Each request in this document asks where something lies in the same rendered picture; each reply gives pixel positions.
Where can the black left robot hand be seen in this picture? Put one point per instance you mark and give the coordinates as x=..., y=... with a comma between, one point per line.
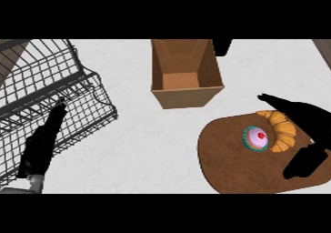
x=40, y=142

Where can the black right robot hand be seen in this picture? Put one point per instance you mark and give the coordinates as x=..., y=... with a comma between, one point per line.
x=307, y=118

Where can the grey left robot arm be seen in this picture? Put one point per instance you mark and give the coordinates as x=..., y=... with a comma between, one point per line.
x=25, y=185

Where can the pink frosted cupcake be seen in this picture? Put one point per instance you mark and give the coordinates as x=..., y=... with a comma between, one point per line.
x=256, y=139

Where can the brown wooden cutting board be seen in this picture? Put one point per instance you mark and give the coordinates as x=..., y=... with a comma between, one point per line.
x=248, y=167

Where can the open cardboard box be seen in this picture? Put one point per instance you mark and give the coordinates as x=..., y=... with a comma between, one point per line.
x=186, y=75

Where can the golden croissant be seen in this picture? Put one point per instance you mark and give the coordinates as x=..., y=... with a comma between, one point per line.
x=282, y=132

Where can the brown wooden panel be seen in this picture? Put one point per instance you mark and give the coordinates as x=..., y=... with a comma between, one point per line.
x=328, y=53

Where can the black object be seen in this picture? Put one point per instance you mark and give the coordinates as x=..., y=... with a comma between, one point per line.
x=222, y=47

